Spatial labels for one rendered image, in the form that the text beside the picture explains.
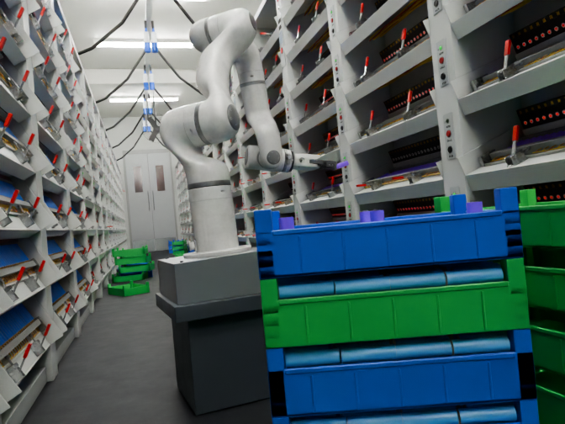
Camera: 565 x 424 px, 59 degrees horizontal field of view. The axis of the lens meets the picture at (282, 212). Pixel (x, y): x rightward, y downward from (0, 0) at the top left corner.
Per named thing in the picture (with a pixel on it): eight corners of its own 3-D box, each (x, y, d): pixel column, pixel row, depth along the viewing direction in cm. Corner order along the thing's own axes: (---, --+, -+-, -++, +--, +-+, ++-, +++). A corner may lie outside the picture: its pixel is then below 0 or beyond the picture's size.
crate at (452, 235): (259, 279, 57) (253, 210, 57) (271, 262, 77) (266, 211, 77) (525, 257, 56) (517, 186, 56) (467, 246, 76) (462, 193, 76)
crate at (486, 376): (271, 419, 57) (265, 349, 57) (281, 365, 77) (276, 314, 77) (538, 400, 55) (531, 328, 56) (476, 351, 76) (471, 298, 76)
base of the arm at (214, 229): (187, 260, 127) (178, 188, 127) (180, 257, 145) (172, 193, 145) (259, 249, 133) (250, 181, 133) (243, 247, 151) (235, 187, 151)
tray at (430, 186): (450, 193, 138) (435, 162, 137) (358, 204, 196) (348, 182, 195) (504, 164, 143) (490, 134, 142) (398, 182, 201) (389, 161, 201)
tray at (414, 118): (443, 123, 138) (423, 76, 137) (353, 155, 196) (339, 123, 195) (498, 95, 143) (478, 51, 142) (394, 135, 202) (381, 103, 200)
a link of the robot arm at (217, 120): (193, 156, 143) (243, 147, 136) (170, 130, 133) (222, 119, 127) (221, 37, 168) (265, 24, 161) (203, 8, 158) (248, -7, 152)
